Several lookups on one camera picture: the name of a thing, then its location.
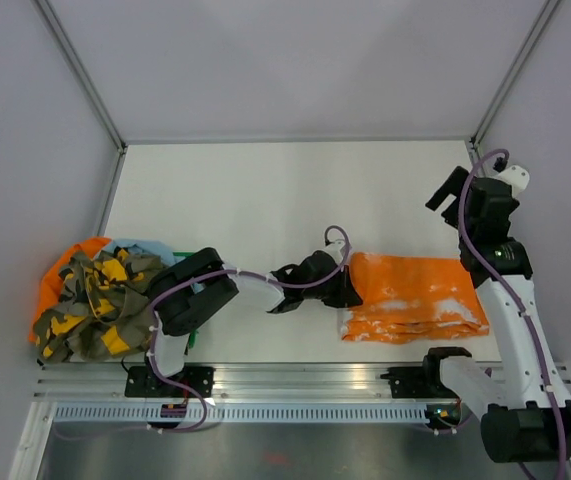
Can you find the orange white tie-dye trousers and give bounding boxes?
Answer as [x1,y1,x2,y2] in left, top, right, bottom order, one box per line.
[339,252,490,345]

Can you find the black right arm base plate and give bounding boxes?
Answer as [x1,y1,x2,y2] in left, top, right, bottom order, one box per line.
[379,366,458,400]

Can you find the white slotted cable duct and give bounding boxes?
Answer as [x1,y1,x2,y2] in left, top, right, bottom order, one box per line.
[55,403,427,424]

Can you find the camouflage trousers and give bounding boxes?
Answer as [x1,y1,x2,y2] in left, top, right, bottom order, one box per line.
[33,247,166,364]

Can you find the aluminium mounting rail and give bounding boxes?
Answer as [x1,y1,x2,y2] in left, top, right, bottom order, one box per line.
[32,361,571,404]

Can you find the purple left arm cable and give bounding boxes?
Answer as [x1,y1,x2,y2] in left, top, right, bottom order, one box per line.
[54,225,352,441]

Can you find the green plastic bin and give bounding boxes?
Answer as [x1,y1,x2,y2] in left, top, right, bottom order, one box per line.
[170,252,198,354]

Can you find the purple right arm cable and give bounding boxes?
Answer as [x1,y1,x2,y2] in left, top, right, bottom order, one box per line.
[409,147,569,480]

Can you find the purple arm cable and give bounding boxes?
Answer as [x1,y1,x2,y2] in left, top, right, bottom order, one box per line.
[54,225,352,441]
[409,147,569,480]

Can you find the aluminium frame post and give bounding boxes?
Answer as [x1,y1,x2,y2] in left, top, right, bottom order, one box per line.
[470,0,564,150]
[33,0,127,151]

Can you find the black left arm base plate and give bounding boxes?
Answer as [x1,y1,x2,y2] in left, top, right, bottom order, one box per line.
[124,365,215,399]

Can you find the orange garment in pile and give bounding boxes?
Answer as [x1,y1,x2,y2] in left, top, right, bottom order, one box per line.
[29,237,115,360]

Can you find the left aluminium frame post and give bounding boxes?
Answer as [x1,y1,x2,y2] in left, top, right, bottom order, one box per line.
[33,0,127,151]

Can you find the right aluminium frame post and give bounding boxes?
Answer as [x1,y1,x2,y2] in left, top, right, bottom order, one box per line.
[470,0,564,150]

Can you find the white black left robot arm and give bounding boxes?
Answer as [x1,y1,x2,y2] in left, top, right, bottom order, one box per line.
[147,239,363,397]

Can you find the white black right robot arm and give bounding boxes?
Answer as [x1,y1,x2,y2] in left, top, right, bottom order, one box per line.
[420,166,571,464]

